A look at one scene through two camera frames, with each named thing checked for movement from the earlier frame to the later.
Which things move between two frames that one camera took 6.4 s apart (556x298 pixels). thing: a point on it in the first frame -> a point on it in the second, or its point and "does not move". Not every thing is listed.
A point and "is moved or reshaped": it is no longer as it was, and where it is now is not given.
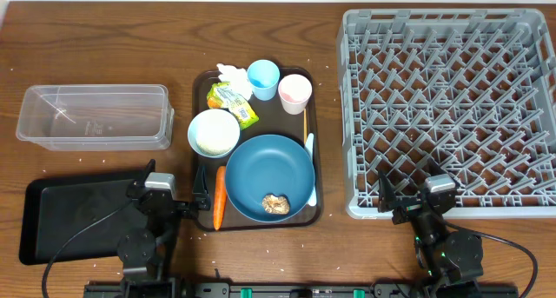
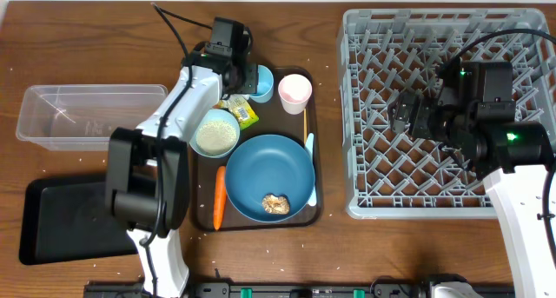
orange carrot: [220, 196] does not move
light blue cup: [263, 76] is moved or reshaped
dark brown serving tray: [257, 134] does not move
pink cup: [294, 90] does not move
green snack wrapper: [221, 95] does not move
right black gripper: [388, 201] -> [423, 107]
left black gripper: [172, 204] -> [250, 78]
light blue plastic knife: [310, 145] does not move
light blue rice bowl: [214, 133] does not move
